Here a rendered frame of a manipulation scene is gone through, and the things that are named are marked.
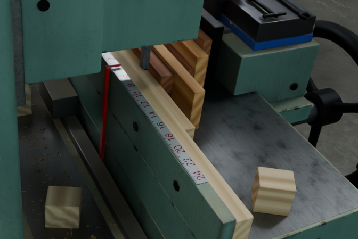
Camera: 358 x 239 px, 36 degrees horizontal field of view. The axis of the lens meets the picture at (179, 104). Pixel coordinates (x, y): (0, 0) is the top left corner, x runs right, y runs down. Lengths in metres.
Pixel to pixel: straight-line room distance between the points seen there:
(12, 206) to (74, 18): 0.20
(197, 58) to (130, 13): 0.13
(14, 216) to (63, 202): 0.08
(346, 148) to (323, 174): 1.62
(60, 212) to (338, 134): 1.79
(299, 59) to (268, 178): 0.26
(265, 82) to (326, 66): 2.03
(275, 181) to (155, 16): 0.22
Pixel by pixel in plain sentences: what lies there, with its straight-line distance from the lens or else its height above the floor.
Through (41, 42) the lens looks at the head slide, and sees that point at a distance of 0.53.
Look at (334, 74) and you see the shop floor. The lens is 2.75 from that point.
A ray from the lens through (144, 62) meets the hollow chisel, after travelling 0.67.
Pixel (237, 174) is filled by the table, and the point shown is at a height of 0.90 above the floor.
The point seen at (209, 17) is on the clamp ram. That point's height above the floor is 1.00.
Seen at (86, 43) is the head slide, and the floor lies 1.04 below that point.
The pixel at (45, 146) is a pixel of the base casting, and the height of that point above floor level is 0.80.
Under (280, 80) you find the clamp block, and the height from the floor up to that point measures 0.91.
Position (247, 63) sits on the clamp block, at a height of 0.95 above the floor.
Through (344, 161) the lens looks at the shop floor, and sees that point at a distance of 2.21.
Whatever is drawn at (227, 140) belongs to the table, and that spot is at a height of 0.90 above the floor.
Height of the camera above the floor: 1.31
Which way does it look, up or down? 35 degrees down
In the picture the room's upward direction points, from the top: 9 degrees clockwise
